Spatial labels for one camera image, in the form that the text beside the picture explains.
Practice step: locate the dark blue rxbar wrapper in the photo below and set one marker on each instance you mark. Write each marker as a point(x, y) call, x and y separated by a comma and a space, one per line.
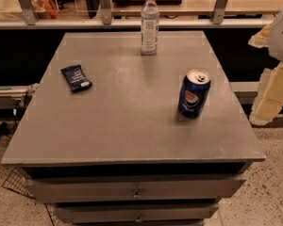
point(75, 78)

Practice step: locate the grey drawer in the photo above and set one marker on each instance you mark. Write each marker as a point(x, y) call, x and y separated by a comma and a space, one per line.
point(134, 188)
point(136, 213)

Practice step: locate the black wire grid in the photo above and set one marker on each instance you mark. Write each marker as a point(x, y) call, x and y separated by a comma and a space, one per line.
point(15, 183)

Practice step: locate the grey wooden drawer cabinet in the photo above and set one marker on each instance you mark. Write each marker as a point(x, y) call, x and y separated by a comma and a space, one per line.
point(127, 123)

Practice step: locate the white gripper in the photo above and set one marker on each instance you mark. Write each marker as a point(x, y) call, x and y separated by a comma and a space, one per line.
point(282, 38)

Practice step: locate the clear plastic water bottle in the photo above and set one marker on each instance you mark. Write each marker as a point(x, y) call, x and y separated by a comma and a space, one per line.
point(149, 27)

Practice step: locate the upper grey drawer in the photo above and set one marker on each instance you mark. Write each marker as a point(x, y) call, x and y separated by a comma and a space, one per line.
point(134, 188)

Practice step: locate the lower grey drawer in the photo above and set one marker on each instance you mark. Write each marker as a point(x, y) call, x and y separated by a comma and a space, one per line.
point(136, 213)

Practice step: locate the metal window rail frame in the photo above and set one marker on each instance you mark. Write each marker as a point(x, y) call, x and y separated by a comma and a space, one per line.
point(18, 14)

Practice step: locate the blue pepsi can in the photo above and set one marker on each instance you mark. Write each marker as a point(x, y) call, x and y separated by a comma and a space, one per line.
point(193, 93)

